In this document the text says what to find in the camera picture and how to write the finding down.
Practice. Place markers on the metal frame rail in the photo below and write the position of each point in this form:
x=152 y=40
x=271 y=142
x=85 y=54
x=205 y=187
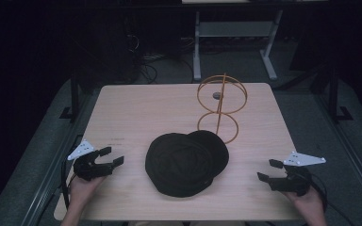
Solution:
x=48 y=182
x=352 y=157

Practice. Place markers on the white metal desk frame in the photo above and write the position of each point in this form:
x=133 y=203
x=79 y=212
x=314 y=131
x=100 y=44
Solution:
x=232 y=29

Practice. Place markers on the black hat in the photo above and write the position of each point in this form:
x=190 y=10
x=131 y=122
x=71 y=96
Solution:
x=182 y=166

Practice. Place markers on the grey round disc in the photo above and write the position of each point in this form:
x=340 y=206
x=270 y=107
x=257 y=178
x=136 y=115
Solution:
x=217 y=95

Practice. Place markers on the black metal stand post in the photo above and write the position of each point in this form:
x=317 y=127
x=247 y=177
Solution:
x=74 y=94
x=333 y=94

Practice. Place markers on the person's right hand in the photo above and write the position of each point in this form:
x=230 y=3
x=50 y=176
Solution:
x=309 y=205

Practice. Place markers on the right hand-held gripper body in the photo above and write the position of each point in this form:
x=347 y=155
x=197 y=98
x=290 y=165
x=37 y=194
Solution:
x=295 y=183

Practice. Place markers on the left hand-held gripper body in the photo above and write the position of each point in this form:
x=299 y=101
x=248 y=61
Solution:
x=86 y=169

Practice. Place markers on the person's left hand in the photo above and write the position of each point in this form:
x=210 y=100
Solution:
x=81 y=193

